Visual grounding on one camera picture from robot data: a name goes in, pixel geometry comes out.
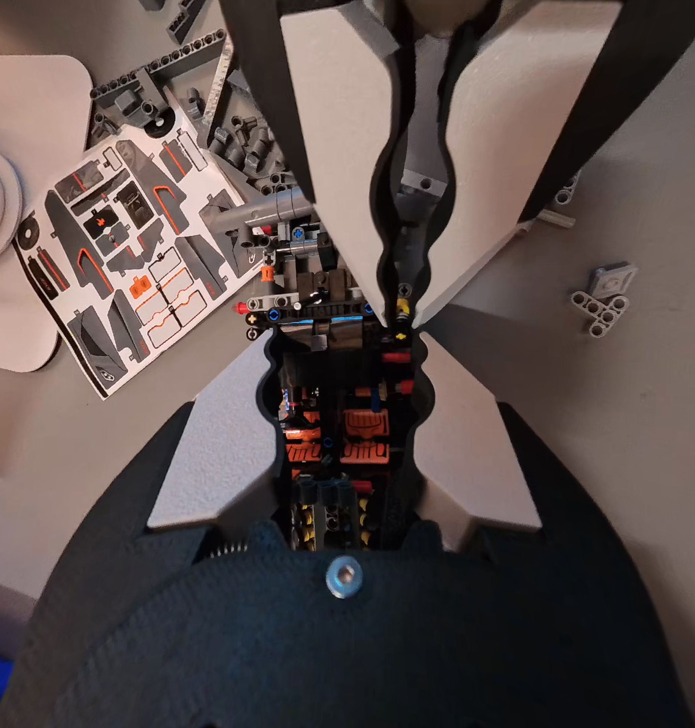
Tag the white desk lamp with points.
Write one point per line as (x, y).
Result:
(40, 114)

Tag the pale lego bar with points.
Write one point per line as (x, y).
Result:
(557, 219)

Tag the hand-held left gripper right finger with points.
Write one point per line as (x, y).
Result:
(472, 455)

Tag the yellow lego pin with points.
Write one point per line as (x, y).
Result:
(403, 306)

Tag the pile of dark grey lego pieces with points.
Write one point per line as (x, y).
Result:
(251, 142)

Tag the lego car model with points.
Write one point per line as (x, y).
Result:
(364, 426)

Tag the light grey T-shaped lego beam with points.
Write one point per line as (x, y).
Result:
(601, 310)

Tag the sticker sheet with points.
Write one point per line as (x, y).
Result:
(171, 296)

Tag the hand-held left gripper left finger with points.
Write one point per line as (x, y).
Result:
(222, 455)

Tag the light grey square lego plate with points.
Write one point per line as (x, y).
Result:
(615, 278)

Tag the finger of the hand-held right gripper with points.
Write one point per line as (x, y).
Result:
(347, 142)
(512, 142)

